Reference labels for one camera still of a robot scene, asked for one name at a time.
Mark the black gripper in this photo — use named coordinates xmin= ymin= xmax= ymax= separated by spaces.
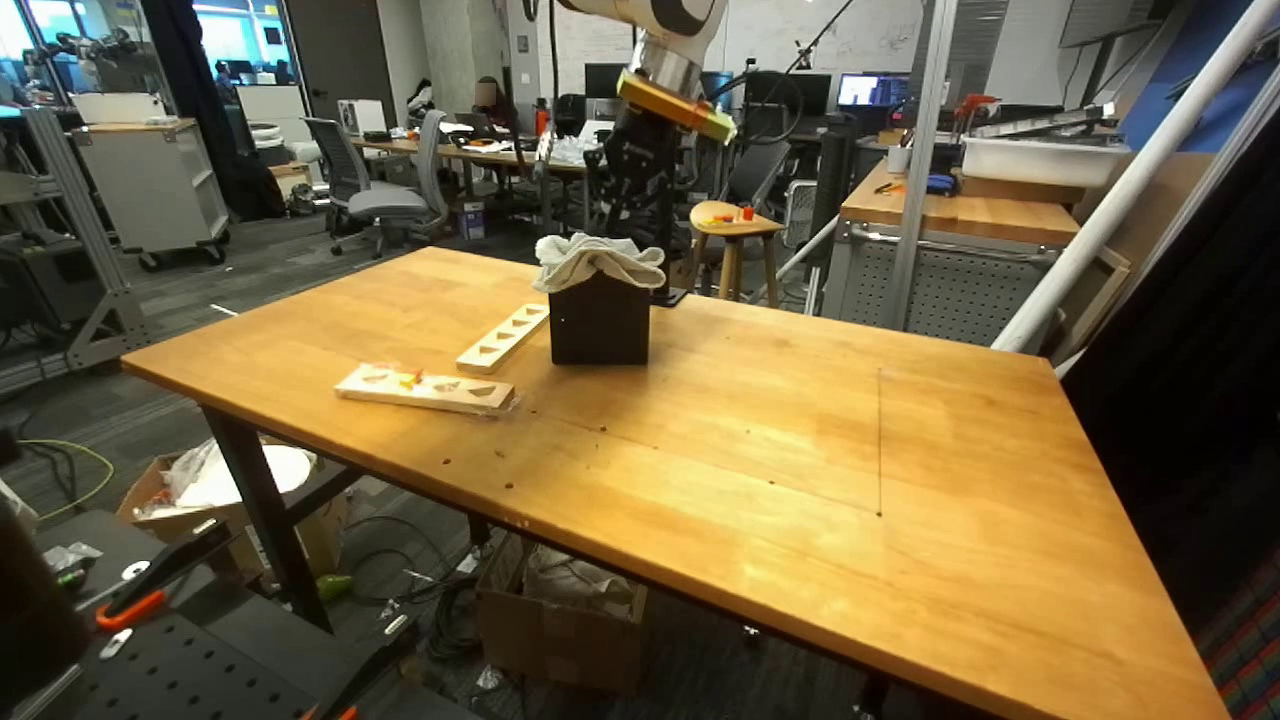
xmin=587 ymin=110 xmax=681 ymax=248

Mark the white terry cloth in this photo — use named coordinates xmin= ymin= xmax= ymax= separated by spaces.
xmin=536 ymin=233 xmax=668 ymax=291

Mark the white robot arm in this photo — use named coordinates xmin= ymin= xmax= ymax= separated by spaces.
xmin=562 ymin=0 xmax=737 ymax=248

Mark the black perforated box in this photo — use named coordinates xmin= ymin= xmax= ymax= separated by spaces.
xmin=547 ymin=274 xmax=647 ymax=362

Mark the cardboard box under table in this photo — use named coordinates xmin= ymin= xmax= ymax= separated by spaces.
xmin=475 ymin=534 xmax=647 ymax=690

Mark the round wooden stool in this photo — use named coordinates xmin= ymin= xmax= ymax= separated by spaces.
xmin=690 ymin=200 xmax=785 ymax=300

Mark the wooden slotted board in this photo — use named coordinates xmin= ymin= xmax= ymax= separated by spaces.
xmin=457 ymin=302 xmax=547 ymax=370

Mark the grey office chair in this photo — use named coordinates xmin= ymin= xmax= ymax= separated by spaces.
xmin=308 ymin=115 xmax=441 ymax=255

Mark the red yellow triangle piece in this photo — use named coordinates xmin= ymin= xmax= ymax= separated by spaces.
xmin=398 ymin=370 xmax=432 ymax=390

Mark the wooden triangle puzzle board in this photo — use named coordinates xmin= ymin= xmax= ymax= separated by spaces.
xmin=337 ymin=362 xmax=517 ymax=414

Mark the wooden workbench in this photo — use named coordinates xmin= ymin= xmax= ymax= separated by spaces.
xmin=822 ymin=163 xmax=1078 ymax=342

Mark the white metal cart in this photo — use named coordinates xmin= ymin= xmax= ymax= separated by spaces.
xmin=78 ymin=121 xmax=234 ymax=273

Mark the white diagonal pole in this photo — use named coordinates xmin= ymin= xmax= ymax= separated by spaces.
xmin=994 ymin=0 xmax=1280 ymax=352

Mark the yellow wrist camera mount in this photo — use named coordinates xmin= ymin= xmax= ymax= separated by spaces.
xmin=618 ymin=73 xmax=737 ymax=144

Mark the green floor cable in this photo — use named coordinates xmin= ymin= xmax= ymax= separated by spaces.
xmin=0 ymin=432 xmax=122 ymax=523

